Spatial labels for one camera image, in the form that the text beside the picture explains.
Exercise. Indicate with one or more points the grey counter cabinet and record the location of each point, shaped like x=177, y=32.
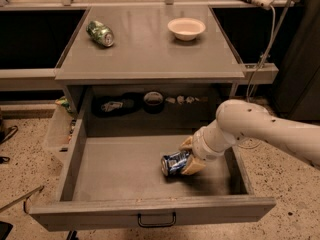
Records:
x=145, y=51

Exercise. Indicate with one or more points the white paper bowl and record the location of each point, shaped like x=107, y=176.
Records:
x=186, y=29

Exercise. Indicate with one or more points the green soda can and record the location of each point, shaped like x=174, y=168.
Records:
x=100, y=33

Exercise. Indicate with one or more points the black tape roll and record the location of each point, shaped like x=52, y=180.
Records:
x=153, y=102

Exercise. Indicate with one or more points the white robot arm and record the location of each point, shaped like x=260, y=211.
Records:
x=236, y=121

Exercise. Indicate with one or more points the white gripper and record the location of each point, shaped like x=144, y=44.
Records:
x=201, y=146

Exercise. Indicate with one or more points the black drawer handle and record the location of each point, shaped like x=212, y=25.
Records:
x=156, y=220

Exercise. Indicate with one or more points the blue pepsi can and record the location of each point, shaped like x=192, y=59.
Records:
x=174, y=163

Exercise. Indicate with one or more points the grey open drawer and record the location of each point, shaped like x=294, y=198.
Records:
x=112, y=173

